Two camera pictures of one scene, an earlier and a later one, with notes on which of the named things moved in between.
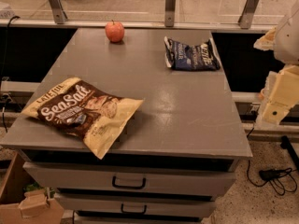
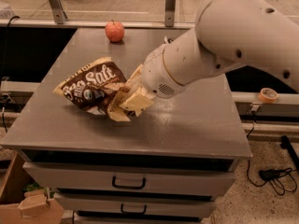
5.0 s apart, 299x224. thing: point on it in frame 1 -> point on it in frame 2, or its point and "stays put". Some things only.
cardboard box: x=34 y=207 stays put
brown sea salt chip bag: x=76 y=106 -> x=89 y=88
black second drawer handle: x=134 y=212 stays put
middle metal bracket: x=170 y=6 stays put
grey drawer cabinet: x=176 y=155 stays put
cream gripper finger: x=266 y=41 -> x=115 y=110
